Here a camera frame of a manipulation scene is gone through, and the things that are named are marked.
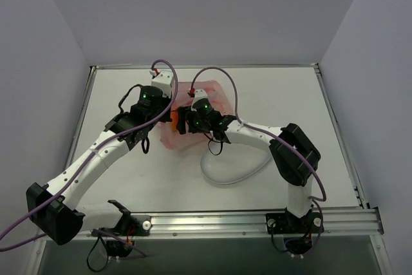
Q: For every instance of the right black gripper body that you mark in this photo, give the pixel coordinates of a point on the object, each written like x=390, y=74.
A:
x=181, y=120

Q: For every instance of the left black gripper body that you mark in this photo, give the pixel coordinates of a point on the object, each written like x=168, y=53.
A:
x=166, y=104

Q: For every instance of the orange fake peach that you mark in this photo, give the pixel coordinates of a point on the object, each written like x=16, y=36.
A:
x=174, y=121

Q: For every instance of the pink plastic bag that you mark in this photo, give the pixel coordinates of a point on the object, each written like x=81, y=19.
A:
x=216, y=96

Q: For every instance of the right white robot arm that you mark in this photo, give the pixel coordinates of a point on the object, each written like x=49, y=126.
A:
x=295, y=156

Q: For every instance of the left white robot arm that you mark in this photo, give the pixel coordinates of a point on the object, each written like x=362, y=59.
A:
x=55, y=207

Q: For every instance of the white oval plate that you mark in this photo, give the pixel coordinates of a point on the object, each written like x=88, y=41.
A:
x=232, y=164

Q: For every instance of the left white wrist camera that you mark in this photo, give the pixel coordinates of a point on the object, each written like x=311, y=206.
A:
x=163, y=80

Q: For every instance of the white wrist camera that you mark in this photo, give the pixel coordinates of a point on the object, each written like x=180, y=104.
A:
x=163, y=80
x=197, y=95

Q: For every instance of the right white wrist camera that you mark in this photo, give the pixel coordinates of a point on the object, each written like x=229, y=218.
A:
x=197, y=95

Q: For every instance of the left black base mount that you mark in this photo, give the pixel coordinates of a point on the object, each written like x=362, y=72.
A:
x=133, y=225

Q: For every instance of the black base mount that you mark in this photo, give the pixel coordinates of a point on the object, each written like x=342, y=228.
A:
x=133, y=225
x=287, y=223

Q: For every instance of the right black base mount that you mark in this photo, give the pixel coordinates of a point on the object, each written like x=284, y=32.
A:
x=287, y=223

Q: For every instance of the aluminium front rail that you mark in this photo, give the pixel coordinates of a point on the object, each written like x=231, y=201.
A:
x=341, y=221

